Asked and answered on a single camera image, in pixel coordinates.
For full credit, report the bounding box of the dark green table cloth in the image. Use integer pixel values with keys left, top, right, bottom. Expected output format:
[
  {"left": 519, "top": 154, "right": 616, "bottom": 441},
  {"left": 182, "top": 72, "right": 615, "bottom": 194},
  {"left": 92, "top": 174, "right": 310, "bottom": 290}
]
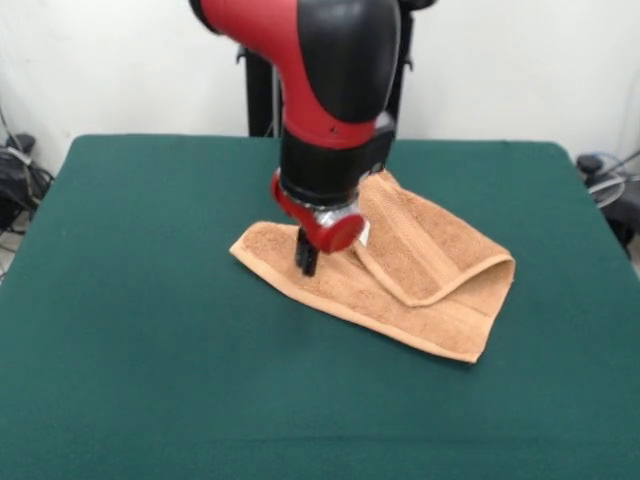
[{"left": 0, "top": 133, "right": 640, "bottom": 480}]

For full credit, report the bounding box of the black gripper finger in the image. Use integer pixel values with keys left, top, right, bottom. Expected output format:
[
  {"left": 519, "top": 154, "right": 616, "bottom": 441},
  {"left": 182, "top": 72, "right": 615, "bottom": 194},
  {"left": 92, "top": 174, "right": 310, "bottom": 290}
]
[
  {"left": 293, "top": 225, "right": 308, "bottom": 266},
  {"left": 303, "top": 239, "right": 320, "bottom": 277}
]

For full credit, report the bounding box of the tan terry towel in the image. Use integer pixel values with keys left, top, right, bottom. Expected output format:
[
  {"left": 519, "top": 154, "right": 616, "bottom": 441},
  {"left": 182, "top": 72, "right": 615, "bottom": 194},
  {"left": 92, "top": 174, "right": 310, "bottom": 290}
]
[{"left": 228, "top": 170, "right": 517, "bottom": 365}]

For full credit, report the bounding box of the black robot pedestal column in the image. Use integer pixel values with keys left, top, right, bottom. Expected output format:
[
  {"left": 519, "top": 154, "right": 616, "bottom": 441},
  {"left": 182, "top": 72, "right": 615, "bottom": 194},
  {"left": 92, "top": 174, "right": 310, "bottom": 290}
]
[{"left": 234, "top": 0, "right": 417, "bottom": 140}]

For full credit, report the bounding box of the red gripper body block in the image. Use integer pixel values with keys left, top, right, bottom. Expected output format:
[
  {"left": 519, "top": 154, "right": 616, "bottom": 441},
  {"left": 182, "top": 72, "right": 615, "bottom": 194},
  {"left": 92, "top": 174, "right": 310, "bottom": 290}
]
[{"left": 270, "top": 169, "right": 369, "bottom": 254}]

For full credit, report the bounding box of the black equipment bundle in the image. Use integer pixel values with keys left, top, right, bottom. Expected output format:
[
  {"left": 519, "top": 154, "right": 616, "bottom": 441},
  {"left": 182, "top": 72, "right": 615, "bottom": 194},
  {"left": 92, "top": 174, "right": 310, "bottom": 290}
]
[{"left": 0, "top": 148, "right": 55, "bottom": 234}]

